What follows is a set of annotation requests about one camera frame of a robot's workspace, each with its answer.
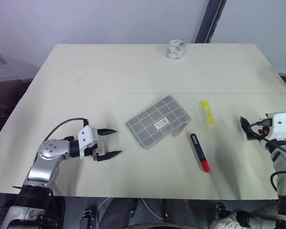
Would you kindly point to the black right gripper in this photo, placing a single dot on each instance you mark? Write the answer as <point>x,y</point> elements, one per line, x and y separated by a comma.
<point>264,130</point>

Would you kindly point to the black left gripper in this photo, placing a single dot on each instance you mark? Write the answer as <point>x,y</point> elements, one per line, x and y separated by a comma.
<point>94,149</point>

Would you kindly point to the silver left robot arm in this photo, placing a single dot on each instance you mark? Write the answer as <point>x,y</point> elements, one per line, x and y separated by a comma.
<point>47,150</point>

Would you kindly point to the grey checkered pencil pouch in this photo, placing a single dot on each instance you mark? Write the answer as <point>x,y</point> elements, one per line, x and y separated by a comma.
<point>157,121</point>

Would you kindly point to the yellow highlighter with clear cap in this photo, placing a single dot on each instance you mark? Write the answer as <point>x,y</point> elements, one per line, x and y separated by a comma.
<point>207,114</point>

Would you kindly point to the black marker with red cap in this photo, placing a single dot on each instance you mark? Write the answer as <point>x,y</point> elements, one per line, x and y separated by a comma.
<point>200,152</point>

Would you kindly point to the white knitted cloth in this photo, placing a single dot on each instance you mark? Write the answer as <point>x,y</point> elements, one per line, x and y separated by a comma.
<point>228,219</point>

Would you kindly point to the black slanted pole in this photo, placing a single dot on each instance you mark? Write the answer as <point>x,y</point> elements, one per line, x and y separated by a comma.
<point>211,20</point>

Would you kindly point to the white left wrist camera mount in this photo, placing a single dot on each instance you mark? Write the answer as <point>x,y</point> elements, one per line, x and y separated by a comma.
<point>85,136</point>

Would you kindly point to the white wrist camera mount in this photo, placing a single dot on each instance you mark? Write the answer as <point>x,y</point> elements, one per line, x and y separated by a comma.
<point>85,136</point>
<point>282,122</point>

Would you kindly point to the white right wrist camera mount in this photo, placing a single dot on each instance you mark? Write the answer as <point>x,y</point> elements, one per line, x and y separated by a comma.
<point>282,122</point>

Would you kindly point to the black metal bracket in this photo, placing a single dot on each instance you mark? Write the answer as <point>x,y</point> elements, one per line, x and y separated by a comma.
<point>88,217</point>

